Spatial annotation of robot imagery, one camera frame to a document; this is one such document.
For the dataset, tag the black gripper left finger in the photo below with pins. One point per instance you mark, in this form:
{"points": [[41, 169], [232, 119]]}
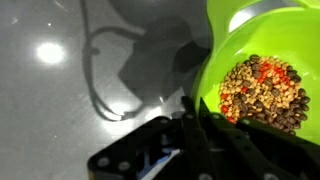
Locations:
{"points": [[133, 156]]}

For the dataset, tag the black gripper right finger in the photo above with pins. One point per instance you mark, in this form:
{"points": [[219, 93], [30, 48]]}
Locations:
{"points": [[266, 153]]}

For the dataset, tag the mixed beans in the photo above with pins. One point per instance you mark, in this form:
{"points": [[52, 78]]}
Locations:
{"points": [[253, 86]]}

